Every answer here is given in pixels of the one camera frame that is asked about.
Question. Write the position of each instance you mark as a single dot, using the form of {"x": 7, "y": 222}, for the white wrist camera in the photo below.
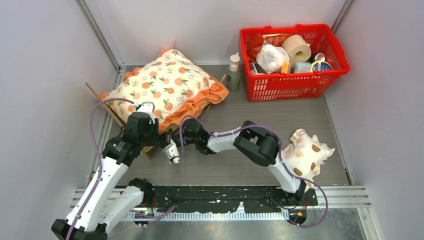
{"x": 146, "y": 107}
{"x": 171, "y": 152}

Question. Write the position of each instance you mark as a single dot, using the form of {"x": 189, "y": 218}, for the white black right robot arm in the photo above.
{"x": 258, "y": 143}

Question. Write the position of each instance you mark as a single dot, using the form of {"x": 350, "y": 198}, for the orange red crumpled bag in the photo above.
{"x": 257, "y": 40}

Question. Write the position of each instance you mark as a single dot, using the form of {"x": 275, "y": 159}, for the round blue lidded tin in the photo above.
{"x": 320, "y": 66}

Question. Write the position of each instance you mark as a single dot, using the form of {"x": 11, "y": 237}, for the small silver can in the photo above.
{"x": 319, "y": 57}

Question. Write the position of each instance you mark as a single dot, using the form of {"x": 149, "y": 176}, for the wooden pet bed frame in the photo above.
{"x": 109, "y": 109}

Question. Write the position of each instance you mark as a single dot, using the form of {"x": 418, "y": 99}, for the orange fruit print cushion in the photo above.
{"x": 171, "y": 63}

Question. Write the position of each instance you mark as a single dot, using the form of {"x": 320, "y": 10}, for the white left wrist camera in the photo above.
{"x": 146, "y": 107}

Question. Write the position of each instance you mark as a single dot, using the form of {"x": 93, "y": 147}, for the white plastic wrapped packet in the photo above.
{"x": 271, "y": 58}

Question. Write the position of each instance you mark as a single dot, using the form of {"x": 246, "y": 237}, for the slotted aluminium rail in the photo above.
{"x": 328, "y": 197}

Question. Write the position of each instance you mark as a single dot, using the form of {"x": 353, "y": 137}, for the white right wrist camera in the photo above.
{"x": 171, "y": 152}

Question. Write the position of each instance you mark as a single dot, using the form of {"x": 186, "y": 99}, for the light teal small box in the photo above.
{"x": 302, "y": 67}

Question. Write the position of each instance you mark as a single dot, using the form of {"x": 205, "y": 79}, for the cream frilled small pillow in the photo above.
{"x": 305, "y": 154}

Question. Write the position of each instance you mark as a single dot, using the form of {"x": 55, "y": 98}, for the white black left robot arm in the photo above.
{"x": 92, "y": 218}

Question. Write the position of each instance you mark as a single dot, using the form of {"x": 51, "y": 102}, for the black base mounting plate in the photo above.
{"x": 221, "y": 199}

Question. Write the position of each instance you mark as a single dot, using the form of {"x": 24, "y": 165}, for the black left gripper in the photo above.
{"x": 155, "y": 128}

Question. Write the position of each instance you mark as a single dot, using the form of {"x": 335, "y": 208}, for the green pump lotion bottle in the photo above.
{"x": 233, "y": 75}

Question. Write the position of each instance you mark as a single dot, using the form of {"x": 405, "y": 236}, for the beige toilet paper roll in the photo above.
{"x": 297, "y": 49}

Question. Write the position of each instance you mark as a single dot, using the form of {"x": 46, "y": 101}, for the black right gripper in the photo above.
{"x": 169, "y": 135}

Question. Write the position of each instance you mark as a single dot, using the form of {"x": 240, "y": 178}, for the red plastic shopping basket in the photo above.
{"x": 276, "y": 86}

